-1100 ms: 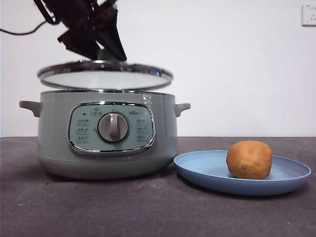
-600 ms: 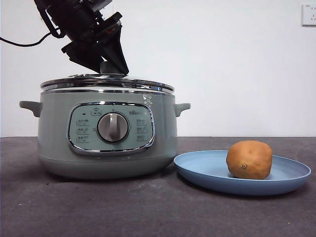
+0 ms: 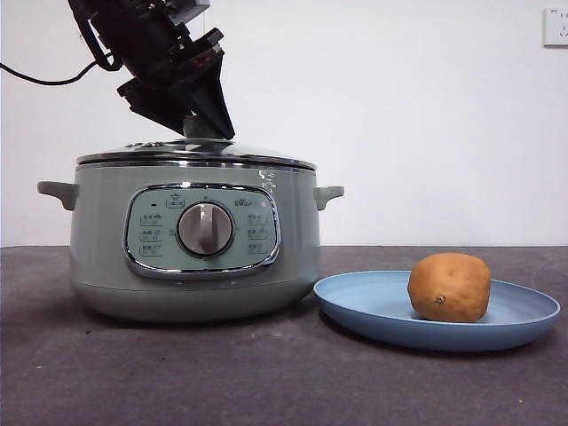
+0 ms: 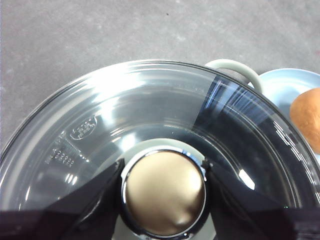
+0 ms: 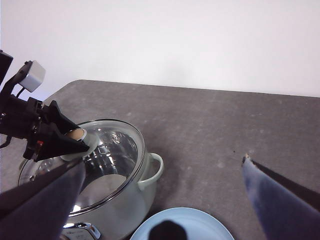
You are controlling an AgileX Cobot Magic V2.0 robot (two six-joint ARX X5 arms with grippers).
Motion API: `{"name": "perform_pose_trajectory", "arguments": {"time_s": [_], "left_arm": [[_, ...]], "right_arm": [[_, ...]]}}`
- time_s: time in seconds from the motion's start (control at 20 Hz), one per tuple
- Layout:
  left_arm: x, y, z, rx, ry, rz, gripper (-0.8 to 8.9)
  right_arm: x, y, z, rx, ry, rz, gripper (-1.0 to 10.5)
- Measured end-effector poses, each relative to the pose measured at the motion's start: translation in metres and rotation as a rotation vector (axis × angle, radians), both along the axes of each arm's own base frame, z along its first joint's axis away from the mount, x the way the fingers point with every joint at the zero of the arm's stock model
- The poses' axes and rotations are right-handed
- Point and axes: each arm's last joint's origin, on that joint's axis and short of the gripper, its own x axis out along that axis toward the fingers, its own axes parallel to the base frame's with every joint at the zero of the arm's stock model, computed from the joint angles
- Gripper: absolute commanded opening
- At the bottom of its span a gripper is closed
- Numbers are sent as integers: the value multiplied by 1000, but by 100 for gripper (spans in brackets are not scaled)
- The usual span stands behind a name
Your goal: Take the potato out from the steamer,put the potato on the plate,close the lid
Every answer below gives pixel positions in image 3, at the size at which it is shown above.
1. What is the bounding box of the glass lid with green knob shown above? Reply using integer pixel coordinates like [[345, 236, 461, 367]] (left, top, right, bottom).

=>
[[75, 113, 318, 172]]

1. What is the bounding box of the brown potato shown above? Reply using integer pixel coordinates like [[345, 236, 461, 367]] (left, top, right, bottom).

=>
[[407, 252, 493, 323]]

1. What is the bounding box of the pale green electric steamer pot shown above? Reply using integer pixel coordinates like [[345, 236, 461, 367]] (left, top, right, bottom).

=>
[[36, 163, 345, 321]]

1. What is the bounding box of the blue round plate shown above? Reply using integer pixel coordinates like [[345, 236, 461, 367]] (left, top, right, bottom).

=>
[[312, 270, 562, 353]]

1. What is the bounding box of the pale grey camera box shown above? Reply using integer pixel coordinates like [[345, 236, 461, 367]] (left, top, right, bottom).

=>
[[166, 0, 210, 24]]

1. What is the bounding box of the black cable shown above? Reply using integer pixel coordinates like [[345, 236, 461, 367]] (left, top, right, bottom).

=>
[[0, 12, 124, 86]]

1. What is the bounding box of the white wall socket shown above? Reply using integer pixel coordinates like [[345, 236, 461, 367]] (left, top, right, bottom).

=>
[[543, 7, 568, 48]]

